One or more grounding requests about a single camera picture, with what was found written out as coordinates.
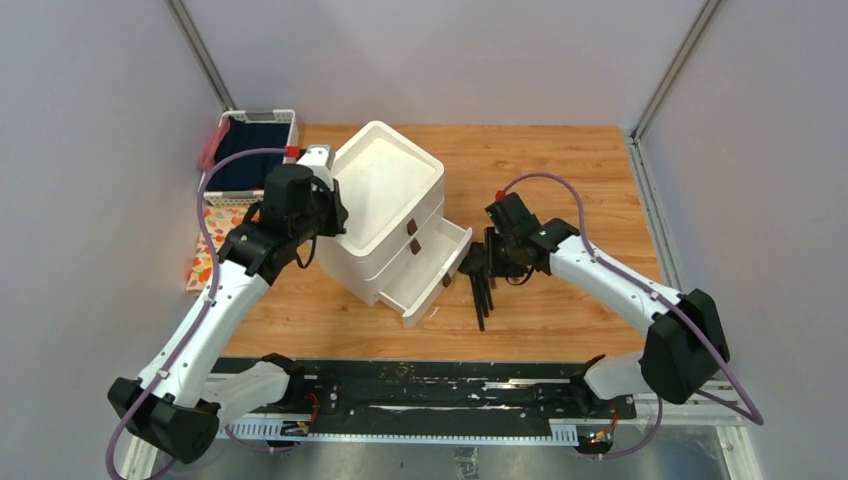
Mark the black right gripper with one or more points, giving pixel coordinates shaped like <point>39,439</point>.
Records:
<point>495,267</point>

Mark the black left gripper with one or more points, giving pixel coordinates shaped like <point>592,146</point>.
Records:
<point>339,211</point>

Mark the white drawer organizer box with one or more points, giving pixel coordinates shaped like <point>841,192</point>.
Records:
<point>385,181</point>

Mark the white bottom drawer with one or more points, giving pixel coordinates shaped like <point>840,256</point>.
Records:
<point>418,283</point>

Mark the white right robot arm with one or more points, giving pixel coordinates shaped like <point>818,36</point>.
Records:
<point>684,342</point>

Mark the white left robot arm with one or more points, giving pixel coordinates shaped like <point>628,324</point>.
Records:
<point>170,404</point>

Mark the dark blue cloth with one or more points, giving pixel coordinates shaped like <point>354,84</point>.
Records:
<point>248,173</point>

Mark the floral orange cloth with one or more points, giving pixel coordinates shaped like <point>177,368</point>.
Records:
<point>219,221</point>

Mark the white perforated basket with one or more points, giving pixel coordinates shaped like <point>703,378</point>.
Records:
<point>288,116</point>

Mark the pink cloth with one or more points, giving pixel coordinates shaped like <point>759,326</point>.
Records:
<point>206,159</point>

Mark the brown top drawer handle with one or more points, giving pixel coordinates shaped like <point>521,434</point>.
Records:
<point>411,227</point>

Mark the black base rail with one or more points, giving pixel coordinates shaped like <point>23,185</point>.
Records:
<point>433,401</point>

